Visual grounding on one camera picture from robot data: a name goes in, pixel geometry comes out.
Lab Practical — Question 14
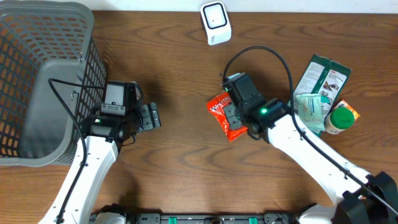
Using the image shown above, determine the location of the grey plastic shopping basket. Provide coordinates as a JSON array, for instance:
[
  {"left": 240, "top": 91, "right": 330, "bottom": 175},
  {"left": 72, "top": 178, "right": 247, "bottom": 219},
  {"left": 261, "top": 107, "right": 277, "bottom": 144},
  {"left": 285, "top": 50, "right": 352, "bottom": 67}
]
[{"left": 1, "top": 1, "right": 106, "bottom": 167}]

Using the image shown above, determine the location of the white barcode scanner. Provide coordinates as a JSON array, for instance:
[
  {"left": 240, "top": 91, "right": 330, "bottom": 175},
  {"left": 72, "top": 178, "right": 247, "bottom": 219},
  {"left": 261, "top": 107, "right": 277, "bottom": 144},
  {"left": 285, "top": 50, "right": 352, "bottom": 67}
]
[{"left": 200, "top": 1, "right": 232, "bottom": 45}]

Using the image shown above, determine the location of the green snack packet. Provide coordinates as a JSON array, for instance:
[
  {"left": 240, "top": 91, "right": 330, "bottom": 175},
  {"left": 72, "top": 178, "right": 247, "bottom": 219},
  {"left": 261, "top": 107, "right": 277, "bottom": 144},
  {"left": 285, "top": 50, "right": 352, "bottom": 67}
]
[{"left": 294, "top": 54, "right": 351, "bottom": 120}]

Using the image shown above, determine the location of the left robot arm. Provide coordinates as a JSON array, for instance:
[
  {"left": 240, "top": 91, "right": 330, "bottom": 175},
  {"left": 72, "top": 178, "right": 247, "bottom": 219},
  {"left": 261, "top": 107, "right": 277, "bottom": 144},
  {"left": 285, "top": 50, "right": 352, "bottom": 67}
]
[{"left": 41, "top": 81, "right": 161, "bottom": 223}]

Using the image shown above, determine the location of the green lid jar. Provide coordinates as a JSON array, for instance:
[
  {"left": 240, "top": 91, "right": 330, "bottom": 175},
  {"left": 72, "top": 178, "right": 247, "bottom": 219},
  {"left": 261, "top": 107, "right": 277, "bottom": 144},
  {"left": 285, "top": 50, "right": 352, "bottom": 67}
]
[{"left": 325, "top": 107, "right": 355, "bottom": 134}]

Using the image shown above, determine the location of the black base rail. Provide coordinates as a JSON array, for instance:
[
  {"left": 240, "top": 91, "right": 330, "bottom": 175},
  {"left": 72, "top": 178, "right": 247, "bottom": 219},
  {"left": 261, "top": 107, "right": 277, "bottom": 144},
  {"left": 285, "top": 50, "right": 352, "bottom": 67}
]
[{"left": 90, "top": 212, "right": 299, "bottom": 224}]

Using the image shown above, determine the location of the red snack packet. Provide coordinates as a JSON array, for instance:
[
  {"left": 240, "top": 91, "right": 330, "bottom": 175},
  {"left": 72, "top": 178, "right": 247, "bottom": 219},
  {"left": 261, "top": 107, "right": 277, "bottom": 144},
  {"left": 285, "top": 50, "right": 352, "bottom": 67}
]
[{"left": 206, "top": 92, "right": 248, "bottom": 142}]

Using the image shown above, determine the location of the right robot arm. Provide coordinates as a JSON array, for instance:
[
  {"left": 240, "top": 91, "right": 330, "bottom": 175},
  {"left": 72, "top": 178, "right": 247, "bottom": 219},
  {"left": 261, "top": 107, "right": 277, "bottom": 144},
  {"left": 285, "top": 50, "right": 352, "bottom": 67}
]
[{"left": 223, "top": 73, "right": 397, "bottom": 223}]

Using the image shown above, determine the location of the pale green wipes packet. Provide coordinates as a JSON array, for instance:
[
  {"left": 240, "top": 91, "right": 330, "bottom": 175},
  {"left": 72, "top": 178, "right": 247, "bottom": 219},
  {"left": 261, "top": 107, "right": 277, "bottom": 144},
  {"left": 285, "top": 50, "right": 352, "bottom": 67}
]
[{"left": 296, "top": 93, "right": 325, "bottom": 134}]

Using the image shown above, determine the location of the small orange carton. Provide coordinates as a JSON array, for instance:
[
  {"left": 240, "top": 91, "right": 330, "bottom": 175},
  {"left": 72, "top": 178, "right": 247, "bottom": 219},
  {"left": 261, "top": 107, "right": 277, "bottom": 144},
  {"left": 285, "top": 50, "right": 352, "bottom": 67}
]
[{"left": 336, "top": 100, "right": 361, "bottom": 120}]

